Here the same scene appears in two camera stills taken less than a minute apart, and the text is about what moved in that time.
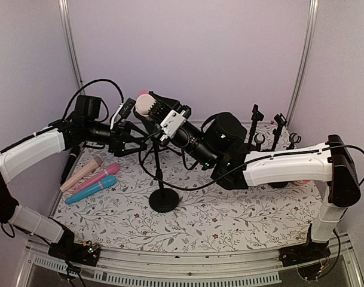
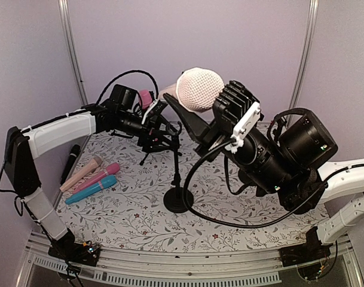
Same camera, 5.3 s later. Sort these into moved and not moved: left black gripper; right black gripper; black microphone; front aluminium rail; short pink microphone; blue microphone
Moved: left black gripper; right black gripper
Not moved: black microphone; blue microphone; front aluminium rail; short pink microphone
